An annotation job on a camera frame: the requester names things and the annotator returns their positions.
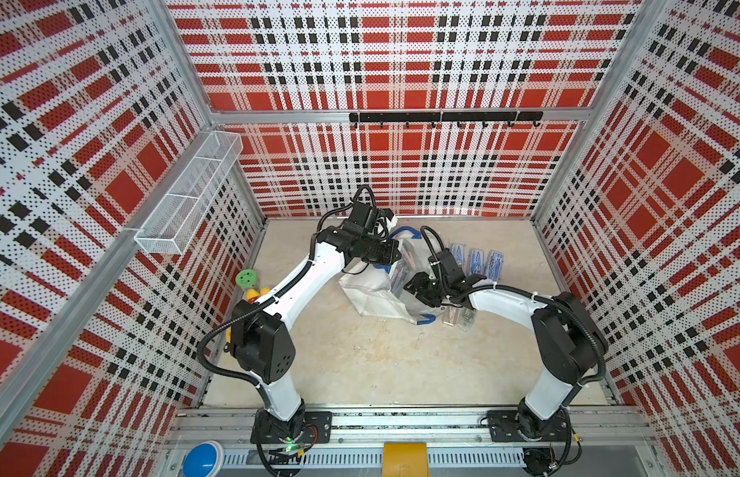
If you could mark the white wire mesh basket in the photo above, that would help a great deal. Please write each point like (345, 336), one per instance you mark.
(203, 169)

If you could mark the blue round button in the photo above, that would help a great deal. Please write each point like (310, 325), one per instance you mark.
(204, 460)

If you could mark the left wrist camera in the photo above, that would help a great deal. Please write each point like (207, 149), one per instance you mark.
(366, 219)

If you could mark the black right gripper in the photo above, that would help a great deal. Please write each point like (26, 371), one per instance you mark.
(417, 283)

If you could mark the clear green compass case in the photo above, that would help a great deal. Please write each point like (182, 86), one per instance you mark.
(466, 319)

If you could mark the yellow toy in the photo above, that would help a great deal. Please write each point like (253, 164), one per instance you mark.
(252, 296)

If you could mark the white canvas bag blue handles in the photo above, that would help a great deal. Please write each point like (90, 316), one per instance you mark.
(379, 291)

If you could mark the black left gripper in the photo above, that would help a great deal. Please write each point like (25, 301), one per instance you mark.
(391, 248)

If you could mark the blue compass set case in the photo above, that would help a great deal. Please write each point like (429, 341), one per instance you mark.
(476, 263)
(494, 265)
(459, 252)

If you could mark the green round toy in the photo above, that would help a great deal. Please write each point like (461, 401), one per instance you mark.
(247, 279)

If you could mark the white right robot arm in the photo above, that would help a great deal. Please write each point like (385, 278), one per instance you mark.
(571, 346)

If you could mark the black hook rail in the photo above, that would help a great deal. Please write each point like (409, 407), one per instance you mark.
(435, 117)

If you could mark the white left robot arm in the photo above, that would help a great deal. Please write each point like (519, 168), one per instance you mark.
(260, 331)

